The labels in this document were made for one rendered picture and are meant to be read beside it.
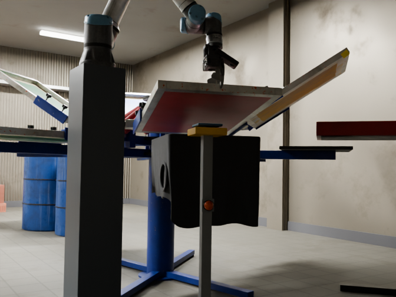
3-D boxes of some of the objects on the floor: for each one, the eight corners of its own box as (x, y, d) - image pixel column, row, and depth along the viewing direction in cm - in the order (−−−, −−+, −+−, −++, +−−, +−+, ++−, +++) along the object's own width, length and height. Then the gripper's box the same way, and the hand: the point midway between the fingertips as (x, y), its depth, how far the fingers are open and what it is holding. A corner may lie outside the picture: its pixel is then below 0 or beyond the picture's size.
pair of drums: (73, 223, 648) (75, 154, 652) (119, 234, 543) (122, 152, 548) (14, 227, 597) (16, 151, 602) (52, 240, 493) (55, 149, 497)
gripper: (200, 50, 216) (202, 93, 211) (207, 39, 205) (209, 85, 200) (218, 51, 218) (220, 94, 213) (225, 40, 207) (227, 86, 202)
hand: (220, 87), depth 208 cm, fingers closed on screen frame, 4 cm apart
